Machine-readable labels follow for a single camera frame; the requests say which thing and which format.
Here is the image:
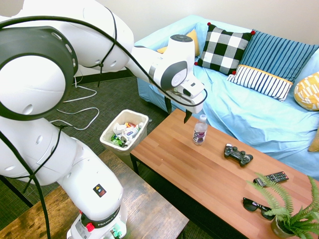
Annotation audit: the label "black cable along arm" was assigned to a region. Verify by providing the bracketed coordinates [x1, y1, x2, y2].
[0, 16, 208, 239]

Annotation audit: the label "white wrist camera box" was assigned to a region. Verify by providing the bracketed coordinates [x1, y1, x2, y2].
[178, 74, 205, 99]

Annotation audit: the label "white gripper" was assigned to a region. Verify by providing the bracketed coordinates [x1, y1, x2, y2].
[163, 87, 206, 124]

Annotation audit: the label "mustard tan pillow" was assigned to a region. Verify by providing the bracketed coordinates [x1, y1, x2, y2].
[308, 129, 319, 152]

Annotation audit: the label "rustic wooden robot stand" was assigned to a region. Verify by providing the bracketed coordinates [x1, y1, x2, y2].
[0, 149, 190, 239]

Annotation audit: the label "black game controller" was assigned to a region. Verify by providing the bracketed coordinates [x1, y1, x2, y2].
[223, 143, 254, 167]

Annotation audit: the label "blue striped pillow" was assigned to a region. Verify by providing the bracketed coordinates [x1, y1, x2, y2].
[226, 29, 319, 103]

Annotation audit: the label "black TV remote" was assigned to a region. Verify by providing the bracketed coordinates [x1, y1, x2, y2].
[253, 171, 290, 187]

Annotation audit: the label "clear plastic bottle purple label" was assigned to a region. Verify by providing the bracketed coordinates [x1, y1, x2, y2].
[192, 114, 208, 146]

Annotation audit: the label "yellow white patterned pillow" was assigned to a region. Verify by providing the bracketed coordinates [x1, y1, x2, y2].
[293, 71, 319, 112]

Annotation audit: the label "crumpled white tissue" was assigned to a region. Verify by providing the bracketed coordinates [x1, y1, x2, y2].
[112, 123, 130, 136]

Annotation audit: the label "white plastic trash bin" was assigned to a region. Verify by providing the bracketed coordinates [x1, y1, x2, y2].
[99, 109, 150, 156]

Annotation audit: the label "plain yellow pillow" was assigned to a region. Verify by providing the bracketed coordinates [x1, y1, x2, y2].
[157, 29, 201, 57]

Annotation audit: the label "white floor cable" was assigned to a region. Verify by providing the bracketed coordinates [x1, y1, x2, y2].
[49, 107, 100, 131]
[62, 76, 98, 103]

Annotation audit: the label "green fern plant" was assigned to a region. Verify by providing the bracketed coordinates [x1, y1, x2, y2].
[246, 173, 319, 239]

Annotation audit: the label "black white checkered pillow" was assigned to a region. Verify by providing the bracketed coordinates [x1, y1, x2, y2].
[194, 22, 256, 76]

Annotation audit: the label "light blue covered sofa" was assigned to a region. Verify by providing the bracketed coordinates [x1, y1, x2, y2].
[134, 14, 319, 181]

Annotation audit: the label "grey plant pot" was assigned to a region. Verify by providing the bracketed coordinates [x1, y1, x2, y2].
[271, 215, 297, 239]

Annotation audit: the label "black sunglasses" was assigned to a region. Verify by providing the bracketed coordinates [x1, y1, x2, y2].
[242, 197, 276, 221]

